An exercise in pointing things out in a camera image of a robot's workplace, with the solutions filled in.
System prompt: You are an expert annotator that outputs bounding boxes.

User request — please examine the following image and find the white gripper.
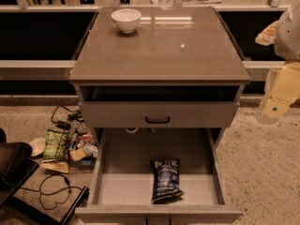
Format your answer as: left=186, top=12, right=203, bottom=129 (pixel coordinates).
left=257, top=61, right=300, bottom=124

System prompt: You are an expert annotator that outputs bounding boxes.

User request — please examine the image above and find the blue chip bag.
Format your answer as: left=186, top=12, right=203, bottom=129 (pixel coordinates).
left=150, top=159, right=184, bottom=202

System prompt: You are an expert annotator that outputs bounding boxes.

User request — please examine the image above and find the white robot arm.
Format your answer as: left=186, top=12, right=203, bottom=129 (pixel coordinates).
left=255, top=0, right=300, bottom=124

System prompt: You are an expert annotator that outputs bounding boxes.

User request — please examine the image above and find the grey drawer cabinet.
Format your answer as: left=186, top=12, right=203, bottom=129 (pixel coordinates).
left=67, top=6, right=252, bottom=225

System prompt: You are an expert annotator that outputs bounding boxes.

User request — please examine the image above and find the open lower grey drawer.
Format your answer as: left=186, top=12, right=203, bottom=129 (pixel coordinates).
left=76, top=127, right=243, bottom=225

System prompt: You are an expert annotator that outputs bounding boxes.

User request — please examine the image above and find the green chip bag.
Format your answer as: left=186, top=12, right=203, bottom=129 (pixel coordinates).
left=42, top=129, right=68, bottom=162

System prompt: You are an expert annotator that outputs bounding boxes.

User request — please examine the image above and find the yellow chip bag on floor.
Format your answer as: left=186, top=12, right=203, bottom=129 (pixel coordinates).
left=40, top=161, right=69, bottom=173

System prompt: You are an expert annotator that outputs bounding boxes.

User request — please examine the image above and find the crumpled snack wrapper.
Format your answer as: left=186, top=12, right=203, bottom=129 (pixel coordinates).
left=255, top=21, right=278, bottom=46

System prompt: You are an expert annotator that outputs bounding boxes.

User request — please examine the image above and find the white ceramic bowl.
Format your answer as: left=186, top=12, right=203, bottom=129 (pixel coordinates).
left=112, top=8, right=142, bottom=33

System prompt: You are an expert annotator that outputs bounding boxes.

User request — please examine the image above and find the yellow sponge on floor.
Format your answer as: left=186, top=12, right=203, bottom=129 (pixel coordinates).
left=69, top=148, right=88, bottom=161

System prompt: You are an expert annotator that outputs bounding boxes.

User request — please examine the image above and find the blue can on floor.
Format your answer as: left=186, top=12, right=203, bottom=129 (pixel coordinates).
left=67, top=132, right=78, bottom=151

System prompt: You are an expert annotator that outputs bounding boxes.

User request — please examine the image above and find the white plate on floor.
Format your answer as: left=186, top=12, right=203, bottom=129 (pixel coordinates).
left=29, top=137, right=46, bottom=157

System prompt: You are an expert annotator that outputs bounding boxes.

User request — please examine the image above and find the closed grey drawer black handle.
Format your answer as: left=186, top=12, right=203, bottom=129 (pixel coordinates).
left=79, top=101, right=239, bottom=128

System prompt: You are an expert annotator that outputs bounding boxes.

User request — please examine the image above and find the black power adapter cable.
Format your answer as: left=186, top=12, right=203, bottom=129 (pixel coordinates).
left=50, top=105, right=84, bottom=131

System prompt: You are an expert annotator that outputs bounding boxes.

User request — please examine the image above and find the black cable on floor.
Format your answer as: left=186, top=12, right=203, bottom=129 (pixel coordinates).
left=20, top=173, right=83, bottom=211

